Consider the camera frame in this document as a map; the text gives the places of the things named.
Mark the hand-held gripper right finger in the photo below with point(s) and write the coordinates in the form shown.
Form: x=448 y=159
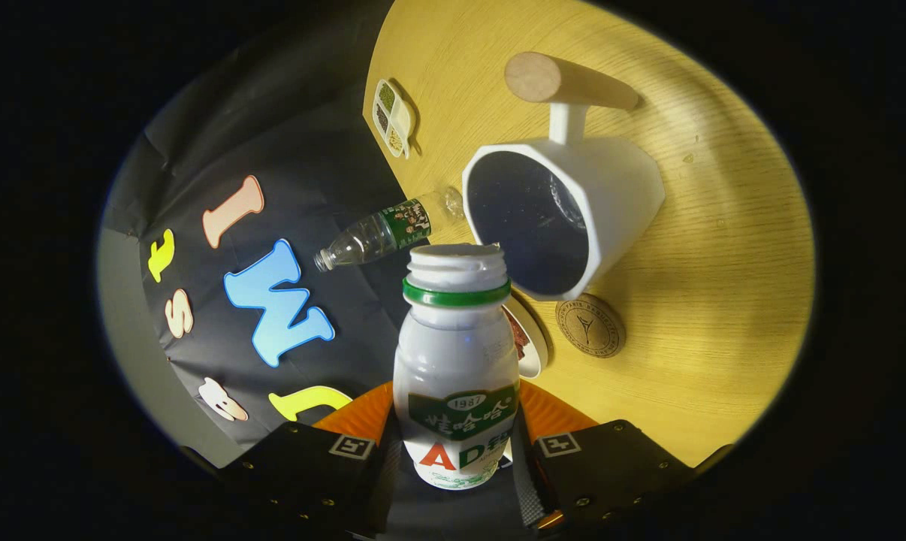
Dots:
x=611 y=466

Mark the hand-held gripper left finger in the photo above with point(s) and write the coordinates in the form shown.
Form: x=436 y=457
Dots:
x=318 y=466

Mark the round cork coaster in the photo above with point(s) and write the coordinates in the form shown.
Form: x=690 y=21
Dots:
x=592 y=330

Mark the white juice bottle green label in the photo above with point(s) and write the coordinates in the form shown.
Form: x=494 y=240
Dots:
x=453 y=353

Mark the clear plastic water bottle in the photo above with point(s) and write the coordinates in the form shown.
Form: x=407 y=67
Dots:
x=393 y=229

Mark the beige round plate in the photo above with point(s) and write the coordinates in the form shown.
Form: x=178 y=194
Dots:
x=537 y=353

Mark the red meat slice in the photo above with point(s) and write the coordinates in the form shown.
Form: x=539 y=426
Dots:
x=520 y=338

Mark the wooden table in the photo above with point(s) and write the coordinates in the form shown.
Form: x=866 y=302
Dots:
x=723 y=300

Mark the black backdrop cloth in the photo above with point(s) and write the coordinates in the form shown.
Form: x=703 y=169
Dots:
x=303 y=150

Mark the white divided condiment dish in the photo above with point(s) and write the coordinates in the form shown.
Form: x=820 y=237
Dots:
x=403 y=124

